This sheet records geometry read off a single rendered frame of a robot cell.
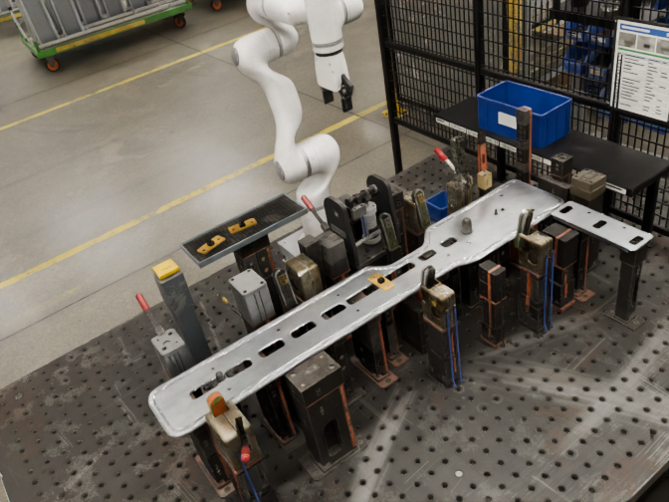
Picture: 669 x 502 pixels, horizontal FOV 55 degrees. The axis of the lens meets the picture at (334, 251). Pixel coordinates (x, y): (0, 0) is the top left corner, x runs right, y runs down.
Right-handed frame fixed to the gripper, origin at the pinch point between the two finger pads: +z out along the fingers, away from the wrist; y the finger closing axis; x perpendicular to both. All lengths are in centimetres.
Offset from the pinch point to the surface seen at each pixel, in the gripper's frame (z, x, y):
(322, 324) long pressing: 45, -34, 27
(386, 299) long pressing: 45, -15, 32
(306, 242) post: 34.8, -21.6, 4.3
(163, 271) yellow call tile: 29, -61, -7
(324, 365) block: 42, -43, 43
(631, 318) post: 73, 51, 66
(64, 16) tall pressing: 96, 68, -665
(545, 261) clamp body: 47, 29, 50
